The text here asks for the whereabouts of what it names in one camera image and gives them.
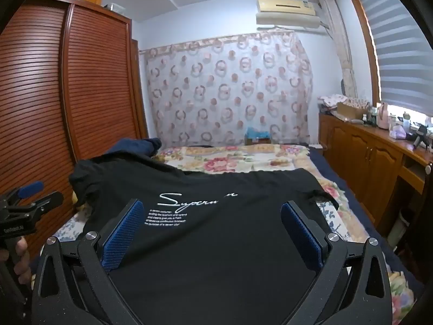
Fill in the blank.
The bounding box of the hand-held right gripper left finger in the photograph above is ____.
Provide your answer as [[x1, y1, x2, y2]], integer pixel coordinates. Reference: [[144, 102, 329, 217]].
[[32, 199, 145, 325]]

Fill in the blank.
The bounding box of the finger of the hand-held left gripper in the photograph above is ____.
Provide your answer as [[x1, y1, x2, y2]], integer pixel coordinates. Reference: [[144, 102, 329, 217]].
[[0, 181, 45, 208], [7, 191, 65, 217]]

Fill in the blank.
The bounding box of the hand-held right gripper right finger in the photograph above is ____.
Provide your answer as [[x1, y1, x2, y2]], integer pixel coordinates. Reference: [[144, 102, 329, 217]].
[[280, 200, 393, 325]]

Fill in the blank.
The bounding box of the black t-shirt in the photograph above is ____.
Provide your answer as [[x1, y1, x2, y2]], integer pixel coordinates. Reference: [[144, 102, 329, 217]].
[[68, 157, 340, 325]]

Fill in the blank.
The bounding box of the person's left hand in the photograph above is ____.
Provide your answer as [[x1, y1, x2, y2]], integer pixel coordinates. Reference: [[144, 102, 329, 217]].
[[14, 238, 32, 284]]

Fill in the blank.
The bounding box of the navy bed sheet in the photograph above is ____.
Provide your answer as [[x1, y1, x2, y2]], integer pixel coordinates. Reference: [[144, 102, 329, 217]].
[[306, 145, 427, 285]]

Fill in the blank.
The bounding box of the stack of folded blankets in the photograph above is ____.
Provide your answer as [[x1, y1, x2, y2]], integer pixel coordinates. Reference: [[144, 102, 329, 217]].
[[79, 138, 162, 163]]

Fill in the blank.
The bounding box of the wooden louvered wardrobe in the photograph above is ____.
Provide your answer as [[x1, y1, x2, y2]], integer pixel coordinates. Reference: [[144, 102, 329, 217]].
[[0, 0, 149, 241]]

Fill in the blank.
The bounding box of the white bin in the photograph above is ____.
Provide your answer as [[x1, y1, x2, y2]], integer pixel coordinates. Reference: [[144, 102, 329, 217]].
[[399, 208, 412, 244]]

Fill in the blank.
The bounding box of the rose floral blanket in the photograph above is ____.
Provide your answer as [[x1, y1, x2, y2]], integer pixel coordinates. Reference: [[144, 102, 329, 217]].
[[154, 144, 418, 325]]

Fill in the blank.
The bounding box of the wooden sideboard cabinet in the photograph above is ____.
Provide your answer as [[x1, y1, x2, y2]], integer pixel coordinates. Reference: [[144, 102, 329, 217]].
[[318, 110, 433, 241]]

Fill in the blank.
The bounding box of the blue box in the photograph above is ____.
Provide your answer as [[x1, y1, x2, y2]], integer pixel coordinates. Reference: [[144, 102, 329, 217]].
[[244, 127, 272, 145]]

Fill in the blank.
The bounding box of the cardboard box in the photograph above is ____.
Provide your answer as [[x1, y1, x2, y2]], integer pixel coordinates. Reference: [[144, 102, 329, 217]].
[[335, 102, 364, 121]]

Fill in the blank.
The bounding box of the floral cloth bundle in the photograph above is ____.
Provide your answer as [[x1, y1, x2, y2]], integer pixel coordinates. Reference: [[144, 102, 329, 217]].
[[318, 94, 349, 109]]

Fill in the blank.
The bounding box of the pink kettle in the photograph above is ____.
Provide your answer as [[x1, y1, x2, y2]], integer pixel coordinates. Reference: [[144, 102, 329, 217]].
[[377, 102, 389, 129]]

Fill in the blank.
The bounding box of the small black tripod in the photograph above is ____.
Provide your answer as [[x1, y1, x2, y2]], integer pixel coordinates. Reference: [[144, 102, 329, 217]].
[[411, 125, 430, 150]]

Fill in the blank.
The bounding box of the circle patterned sheer curtain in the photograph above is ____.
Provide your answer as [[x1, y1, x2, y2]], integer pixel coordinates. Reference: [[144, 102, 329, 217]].
[[139, 30, 313, 146]]

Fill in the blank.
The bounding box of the tied lace curtain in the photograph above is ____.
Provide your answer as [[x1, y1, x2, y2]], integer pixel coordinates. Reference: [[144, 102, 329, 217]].
[[318, 0, 359, 99]]

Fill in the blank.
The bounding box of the striped window blind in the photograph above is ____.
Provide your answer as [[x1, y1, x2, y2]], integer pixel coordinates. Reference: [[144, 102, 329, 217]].
[[352, 0, 433, 116]]

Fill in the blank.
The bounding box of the white air deflector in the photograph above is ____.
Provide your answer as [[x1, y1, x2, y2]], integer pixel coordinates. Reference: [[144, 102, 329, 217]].
[[255, 12, 330, 35]]

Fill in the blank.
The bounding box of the cream air conditioner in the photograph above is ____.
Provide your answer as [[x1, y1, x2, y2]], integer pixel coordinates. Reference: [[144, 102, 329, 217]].
[[256, 0, 319, 17]]

